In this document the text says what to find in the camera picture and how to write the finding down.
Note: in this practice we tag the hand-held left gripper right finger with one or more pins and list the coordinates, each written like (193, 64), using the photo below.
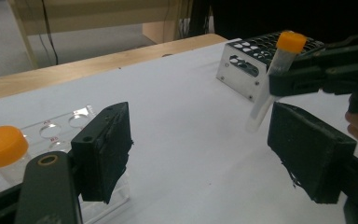
(313, 152)

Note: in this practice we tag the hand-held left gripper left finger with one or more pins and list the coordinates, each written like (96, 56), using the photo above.
(102, 149)

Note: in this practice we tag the orange-capped test tube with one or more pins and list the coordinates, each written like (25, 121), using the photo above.
(3, 146)
(290, 42)

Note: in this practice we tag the clear plastic test tube rack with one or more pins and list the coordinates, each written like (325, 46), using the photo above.
(62, 124)

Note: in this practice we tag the metal test tube rack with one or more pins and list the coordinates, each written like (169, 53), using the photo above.
(242, 77)

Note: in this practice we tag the white table mat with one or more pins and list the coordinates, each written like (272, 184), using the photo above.
(183, 124)

